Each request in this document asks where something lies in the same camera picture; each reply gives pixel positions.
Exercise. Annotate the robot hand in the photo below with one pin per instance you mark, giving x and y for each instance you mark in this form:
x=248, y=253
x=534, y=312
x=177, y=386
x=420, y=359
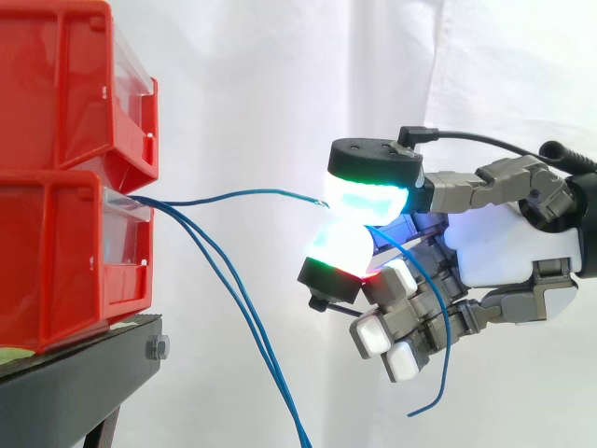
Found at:
x=494, y=252

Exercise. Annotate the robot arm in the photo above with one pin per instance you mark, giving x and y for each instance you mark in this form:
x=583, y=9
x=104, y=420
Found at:
x=588, y=224

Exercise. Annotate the black stand with green tape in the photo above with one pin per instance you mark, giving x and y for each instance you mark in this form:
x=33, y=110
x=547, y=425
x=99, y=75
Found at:
x=70, y=373

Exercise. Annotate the red plastic bin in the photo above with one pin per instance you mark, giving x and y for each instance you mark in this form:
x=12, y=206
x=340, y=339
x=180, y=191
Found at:
x=46, y=93
x=51, y=261

